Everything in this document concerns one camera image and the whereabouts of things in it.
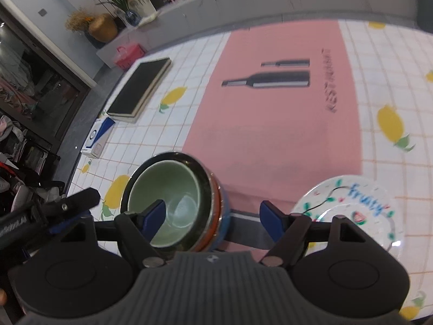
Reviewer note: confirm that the golden round vase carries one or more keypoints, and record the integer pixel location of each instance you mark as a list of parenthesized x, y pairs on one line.
[(101, 28)]

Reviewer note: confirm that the pink placemat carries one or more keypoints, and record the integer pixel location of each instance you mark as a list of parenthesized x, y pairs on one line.
[(270, 125)]

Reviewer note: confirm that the dark glass cabinet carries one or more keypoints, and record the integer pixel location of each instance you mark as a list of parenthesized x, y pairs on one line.
[(33, 74)]

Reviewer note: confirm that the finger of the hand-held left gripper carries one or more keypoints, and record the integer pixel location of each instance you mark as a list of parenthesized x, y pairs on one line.
[(71, 222), (74, 201)]

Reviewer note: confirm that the green ceramic bowl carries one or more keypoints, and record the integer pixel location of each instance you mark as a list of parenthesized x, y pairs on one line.
[(162, 182)]

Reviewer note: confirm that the grey television console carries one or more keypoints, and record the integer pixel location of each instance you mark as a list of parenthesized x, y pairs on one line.
[(270, 0)]

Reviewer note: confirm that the red plastic basket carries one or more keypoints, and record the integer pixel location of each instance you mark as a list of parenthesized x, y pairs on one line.
[(130, 56)]

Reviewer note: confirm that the dried yellow flowers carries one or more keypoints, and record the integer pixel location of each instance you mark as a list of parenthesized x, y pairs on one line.
[(77, 20)]

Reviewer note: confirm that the black hardcover book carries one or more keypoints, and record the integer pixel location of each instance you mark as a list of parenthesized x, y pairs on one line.
[(138, 88)]

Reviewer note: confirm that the grey wall switch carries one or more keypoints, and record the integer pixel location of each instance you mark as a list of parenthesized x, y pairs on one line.
[(42, 12)]

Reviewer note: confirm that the orange bowl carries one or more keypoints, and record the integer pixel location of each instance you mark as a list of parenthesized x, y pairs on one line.
[(220, 216)]

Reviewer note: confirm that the small blue vase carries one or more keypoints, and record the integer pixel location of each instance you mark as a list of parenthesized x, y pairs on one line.
[(132, 18)]

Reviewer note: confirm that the stainless steel bowl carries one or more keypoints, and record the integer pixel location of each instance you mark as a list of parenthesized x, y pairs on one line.
[(205, 189)]

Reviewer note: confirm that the clear glass printed plate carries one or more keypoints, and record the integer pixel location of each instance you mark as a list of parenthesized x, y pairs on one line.
[(355, 193)]

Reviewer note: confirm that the lemon checkered tablecloth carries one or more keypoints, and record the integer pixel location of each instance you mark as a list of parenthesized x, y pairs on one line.
[(389, 81)]

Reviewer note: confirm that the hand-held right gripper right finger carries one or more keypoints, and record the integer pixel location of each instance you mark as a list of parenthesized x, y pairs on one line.
[(270, 215)]

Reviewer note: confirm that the blue and white box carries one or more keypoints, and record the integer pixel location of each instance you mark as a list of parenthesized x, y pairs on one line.
[(98, 138)]

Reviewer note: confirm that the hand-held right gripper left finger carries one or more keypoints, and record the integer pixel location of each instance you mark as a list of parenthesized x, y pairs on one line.
[(154, 215)]

